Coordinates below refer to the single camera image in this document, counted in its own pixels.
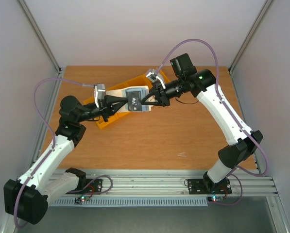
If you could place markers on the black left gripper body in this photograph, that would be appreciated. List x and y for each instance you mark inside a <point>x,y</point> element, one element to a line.
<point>104,109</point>

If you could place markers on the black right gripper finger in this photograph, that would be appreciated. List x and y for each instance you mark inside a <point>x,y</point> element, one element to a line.
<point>150,101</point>
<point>154,91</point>

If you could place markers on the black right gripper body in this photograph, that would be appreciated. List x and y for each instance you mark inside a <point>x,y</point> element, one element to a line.
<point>161,94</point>

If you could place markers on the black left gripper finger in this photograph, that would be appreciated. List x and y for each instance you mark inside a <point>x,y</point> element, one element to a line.
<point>114,99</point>
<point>114,107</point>

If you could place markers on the black VIP card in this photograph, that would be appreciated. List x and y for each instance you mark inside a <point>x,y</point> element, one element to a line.
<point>134,97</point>

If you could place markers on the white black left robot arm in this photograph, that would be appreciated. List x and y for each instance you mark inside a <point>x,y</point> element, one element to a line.
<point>29,196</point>

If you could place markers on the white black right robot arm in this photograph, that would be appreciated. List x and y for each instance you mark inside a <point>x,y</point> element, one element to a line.
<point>241,139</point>

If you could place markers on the yellow plastic bin row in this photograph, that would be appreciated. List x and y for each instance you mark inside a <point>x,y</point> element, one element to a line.
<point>137,81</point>

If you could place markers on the left small circuit board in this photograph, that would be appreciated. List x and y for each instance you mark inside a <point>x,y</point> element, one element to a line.
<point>81,199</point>

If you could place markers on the small circuit board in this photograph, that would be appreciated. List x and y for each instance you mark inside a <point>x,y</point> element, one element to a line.
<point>216,198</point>
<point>81,199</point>

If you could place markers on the right small circuit board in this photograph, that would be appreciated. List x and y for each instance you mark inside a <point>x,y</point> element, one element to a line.
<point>216,198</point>

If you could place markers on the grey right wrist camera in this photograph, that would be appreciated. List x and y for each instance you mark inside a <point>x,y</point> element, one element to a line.
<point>153,77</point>

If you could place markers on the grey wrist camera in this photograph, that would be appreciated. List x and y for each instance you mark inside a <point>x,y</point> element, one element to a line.
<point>99,93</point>
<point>153,77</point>

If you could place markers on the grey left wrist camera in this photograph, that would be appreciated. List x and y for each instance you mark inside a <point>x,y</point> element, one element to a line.
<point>99,93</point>

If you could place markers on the left side aluminium rail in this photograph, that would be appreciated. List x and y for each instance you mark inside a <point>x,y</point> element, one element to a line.
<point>46,114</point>

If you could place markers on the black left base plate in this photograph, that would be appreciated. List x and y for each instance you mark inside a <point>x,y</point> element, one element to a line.
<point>95,186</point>

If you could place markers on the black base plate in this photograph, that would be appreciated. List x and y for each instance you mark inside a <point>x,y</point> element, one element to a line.
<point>95,186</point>
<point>197,187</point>

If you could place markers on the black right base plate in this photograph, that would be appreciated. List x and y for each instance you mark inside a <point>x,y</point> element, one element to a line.
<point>197,187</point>

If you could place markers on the grey slotted cable duct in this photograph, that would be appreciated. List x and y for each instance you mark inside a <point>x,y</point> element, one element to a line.
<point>132,202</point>

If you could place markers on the right side aluminium rail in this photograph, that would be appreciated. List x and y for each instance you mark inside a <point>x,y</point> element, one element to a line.
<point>257,155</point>

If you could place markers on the right rear aluminium frame post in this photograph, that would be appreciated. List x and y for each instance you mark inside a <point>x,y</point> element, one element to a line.
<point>251,33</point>

